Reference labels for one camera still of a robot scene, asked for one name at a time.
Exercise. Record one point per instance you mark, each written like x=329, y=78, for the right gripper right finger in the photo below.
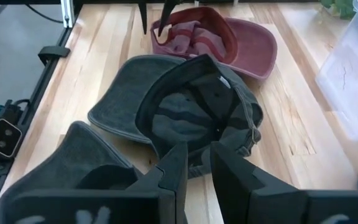
x=259, y=202

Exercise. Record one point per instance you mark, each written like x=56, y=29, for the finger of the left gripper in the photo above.
x=168, y=14
x=143, y=15

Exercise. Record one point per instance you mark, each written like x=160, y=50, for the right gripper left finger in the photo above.
x=148, y=205

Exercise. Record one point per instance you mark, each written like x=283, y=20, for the dark grey baseball cap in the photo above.
x=126, y=99

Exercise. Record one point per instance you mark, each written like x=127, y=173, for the dark grey cloth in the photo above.
x=73, y=155

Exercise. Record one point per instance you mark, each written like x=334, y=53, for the maroon baseball cap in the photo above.
x=253, y=49

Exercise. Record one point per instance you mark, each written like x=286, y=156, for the clear plastic bin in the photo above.
x=350, y=87

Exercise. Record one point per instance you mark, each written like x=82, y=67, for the green potted plant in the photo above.
x=340, y=7

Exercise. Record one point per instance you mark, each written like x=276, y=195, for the silver aluminium frame post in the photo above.
x=67, y=12

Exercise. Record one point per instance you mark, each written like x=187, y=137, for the black edge bracket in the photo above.
x=53, y=52

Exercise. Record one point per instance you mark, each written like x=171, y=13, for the black metal rig frame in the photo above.
x=42, y=84

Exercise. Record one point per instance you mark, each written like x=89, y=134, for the small black stereo camera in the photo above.
x=3, y=137

